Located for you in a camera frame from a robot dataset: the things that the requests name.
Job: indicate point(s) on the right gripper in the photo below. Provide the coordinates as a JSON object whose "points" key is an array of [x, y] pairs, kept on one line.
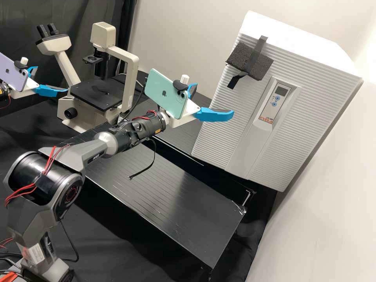
{"points": [[185, 119]]}

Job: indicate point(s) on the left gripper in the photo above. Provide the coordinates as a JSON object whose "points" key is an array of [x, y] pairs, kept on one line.
{"points": [[26, 88]]}

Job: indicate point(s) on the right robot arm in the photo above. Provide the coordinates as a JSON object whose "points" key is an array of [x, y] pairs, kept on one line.
{"points": [[97, 147]]}

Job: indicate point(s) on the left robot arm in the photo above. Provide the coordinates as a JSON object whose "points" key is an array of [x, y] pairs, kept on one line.
{"points": [[3, 91]]}

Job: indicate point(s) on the incubator door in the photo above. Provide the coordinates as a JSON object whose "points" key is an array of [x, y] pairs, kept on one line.
{"points": [[235, 132]]}

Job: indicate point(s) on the white incubator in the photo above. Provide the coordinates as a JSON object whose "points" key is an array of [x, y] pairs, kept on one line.
{"points": [[293, 38]]}

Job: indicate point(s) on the cream microscope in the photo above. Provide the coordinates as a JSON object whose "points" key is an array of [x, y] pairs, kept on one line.
{"points": [[120, 55]]}

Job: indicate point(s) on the left wrist camera phone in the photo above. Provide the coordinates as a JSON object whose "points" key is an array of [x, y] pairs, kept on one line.
{"points": [[11, 73]]}

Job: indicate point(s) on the wrist camera phone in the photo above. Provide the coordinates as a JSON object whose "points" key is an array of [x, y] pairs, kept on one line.
{"points": [[161, 88], [11, 73]]}

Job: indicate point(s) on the right wrist camera phone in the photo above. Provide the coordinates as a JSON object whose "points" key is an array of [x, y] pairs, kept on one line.
{"points": [[161, 88]]}

